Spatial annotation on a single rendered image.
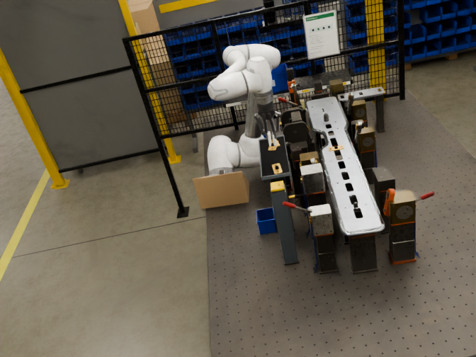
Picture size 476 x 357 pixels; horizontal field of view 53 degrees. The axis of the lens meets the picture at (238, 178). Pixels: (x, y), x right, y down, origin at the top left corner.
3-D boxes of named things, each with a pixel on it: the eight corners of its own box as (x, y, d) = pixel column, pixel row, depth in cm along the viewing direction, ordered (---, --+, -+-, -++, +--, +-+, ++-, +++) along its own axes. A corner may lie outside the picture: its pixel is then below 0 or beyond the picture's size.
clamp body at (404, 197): (423, 261, 225) (423, 199, 205) (392, 265, 226) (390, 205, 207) (417, 249, 232) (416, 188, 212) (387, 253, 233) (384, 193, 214)
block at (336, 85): (347, 130, 337) (343, 83, 317) (336, 132, 338) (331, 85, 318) (345, 125, 343) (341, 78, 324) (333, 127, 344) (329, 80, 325)
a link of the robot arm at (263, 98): (270, 93, 217) (272, 105, 220) (273, 84, 224) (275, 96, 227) (251, 95, 219) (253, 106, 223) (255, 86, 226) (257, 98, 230)
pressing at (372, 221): (393, 229, 204) (393, 227, 203) (339, 237, 207) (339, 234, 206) (337, 95, 319) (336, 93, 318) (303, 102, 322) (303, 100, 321)
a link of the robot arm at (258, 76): (269, 82, 227) (243, 91, 225) (263, 50, 218) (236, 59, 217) (277, 90, 218) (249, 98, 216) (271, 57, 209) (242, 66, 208)
